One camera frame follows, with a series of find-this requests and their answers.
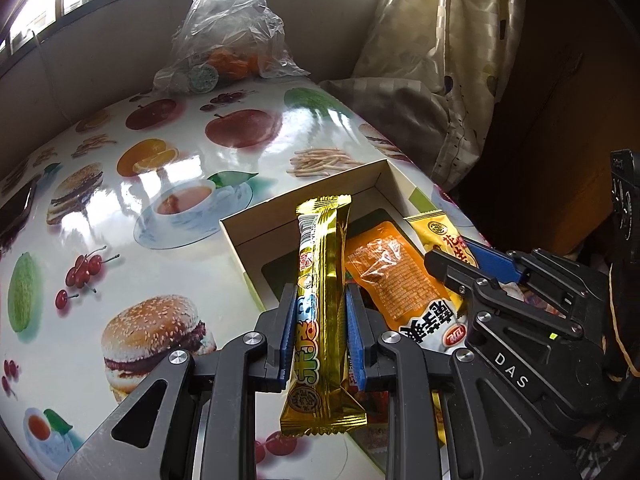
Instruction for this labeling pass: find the gold long snack bar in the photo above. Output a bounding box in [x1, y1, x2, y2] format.
[280, 194, 367, 437]

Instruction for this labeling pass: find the yellow peanut crisp packet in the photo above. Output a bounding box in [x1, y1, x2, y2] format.
[406, 210, 478, 268]

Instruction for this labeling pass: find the red black plum candy packet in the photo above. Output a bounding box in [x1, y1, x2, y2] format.
[347, 384, 388, 424]

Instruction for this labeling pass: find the green white cardboard box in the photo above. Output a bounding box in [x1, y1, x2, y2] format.
[219, 158, 482, 480]

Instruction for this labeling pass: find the cream patterned curtain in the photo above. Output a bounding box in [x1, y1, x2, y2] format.
[322, 0, 525, 190]

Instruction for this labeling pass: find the black smartphone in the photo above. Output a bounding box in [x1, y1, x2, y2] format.
[0, 176, 40, 237]

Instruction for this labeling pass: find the clear plastic bag with items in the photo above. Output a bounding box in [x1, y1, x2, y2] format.
[153, 0, 308, 94]

